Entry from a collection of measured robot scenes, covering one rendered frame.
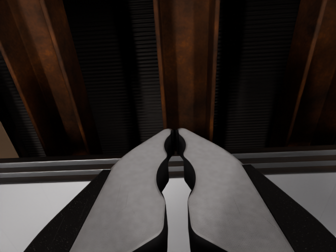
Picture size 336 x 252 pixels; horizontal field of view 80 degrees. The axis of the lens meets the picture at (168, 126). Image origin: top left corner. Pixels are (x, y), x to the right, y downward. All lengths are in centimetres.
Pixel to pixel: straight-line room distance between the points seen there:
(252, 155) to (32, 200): 26
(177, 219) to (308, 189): 15
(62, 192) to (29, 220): 7
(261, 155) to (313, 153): 6
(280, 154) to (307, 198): 6
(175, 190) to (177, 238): 9
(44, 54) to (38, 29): 3
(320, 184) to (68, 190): 28
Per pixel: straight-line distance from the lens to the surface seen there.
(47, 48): 38
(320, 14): 33
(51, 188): 27
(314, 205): 30
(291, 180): 26
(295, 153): 26
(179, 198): 25
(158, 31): 28
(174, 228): 29
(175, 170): 23
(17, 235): 37
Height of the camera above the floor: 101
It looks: 61 degrees down
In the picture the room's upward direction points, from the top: 178 degrees counter-clockwise
